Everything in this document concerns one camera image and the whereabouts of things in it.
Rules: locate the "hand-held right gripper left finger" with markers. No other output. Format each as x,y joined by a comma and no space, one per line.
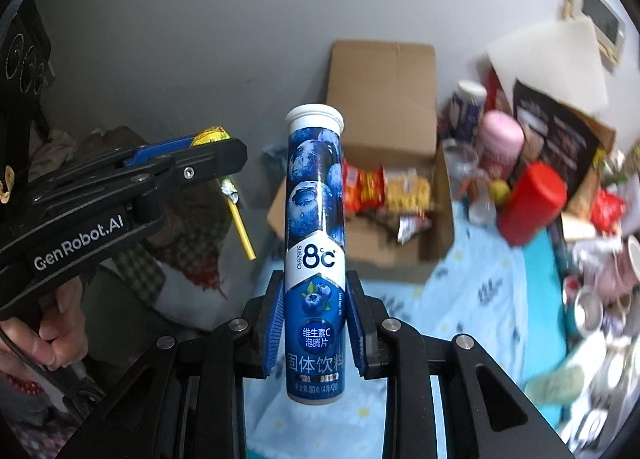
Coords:
272,319

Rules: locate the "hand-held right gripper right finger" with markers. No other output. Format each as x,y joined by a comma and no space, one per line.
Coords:
357,324

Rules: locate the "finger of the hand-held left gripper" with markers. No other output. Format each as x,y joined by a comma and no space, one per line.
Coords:
160,151
210,159

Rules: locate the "yellow lollipop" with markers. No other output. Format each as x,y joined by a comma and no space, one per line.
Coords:
240,229

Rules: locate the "blue tablet tube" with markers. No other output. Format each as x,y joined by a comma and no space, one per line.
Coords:
315,189

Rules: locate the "silver purple snack packet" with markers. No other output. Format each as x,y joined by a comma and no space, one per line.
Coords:
412,228

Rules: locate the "red snack packet yellow print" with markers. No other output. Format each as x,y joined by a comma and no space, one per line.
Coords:
370,186

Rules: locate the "clear packet yellow snacks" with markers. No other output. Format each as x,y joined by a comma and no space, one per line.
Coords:
407,191

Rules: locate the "brown cardboard box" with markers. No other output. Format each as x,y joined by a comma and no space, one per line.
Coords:
380,89

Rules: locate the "person's left forearm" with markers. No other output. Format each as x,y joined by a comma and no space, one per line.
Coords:
20,414

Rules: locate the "person's left hand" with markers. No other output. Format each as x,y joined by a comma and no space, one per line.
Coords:
60,334

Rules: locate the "checked cloth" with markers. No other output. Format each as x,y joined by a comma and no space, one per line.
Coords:
200,249

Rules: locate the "blue floral tablecloth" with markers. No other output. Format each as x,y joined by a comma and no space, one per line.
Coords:
480,319

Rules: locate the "small clear bottle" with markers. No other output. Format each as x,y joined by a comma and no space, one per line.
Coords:
482,204

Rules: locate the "clear plastic cup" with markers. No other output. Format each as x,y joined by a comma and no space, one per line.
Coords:
460,159

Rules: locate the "yellow ball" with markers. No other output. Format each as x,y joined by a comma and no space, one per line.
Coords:
500,191

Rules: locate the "teal table cover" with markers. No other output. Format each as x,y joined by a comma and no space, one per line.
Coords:
550,289

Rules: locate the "red canister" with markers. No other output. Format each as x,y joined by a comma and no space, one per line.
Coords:
532,204

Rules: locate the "pink canister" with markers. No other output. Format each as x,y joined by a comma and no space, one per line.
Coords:
500,146

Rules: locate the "dark jar white lid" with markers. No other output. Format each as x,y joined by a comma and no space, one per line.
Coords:
467,111

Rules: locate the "pink mug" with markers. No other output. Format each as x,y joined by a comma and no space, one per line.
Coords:
620,261

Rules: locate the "red bag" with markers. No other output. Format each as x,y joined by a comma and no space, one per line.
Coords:
497,89

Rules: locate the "black snack bag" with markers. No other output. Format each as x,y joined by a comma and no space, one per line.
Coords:
560,139

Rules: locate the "small red packet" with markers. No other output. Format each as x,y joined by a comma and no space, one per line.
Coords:
607,209

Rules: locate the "brown paper bag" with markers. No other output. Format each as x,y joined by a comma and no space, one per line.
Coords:
595,164

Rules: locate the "white foam board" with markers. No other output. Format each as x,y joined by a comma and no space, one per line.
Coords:
545,59

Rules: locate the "wall intercom panel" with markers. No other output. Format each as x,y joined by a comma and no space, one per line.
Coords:
597,19

